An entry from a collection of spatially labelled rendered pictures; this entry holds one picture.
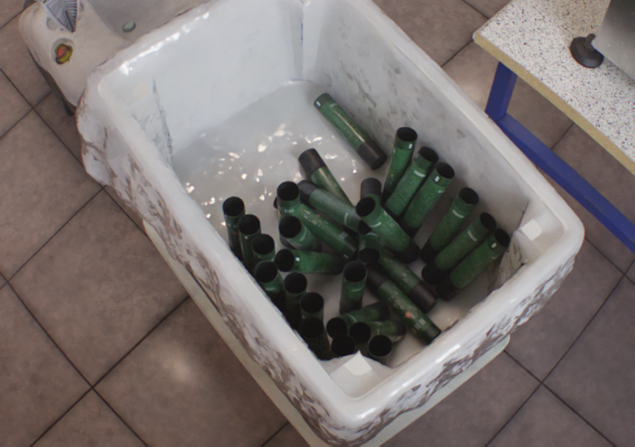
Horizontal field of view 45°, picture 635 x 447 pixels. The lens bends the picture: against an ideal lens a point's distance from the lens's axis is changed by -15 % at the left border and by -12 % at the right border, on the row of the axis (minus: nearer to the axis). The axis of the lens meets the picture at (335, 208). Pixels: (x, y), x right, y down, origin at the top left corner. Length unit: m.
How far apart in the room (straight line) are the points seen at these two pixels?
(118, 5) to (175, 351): 0.75
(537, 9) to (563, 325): 0.81
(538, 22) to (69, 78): 0.94
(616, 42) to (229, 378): 1.03
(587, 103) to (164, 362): 1.02
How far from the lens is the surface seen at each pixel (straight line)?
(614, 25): 1.09
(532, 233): 1.11
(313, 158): 1.33
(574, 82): 1.15
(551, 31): 1.20
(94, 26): 1.71
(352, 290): 1.15
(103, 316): 1.79
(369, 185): 1.31
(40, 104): 2.09
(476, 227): 1.19
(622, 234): 1.44
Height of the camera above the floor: 1.64
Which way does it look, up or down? 63 degrees down
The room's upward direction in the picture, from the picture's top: 4 degrees clockwise
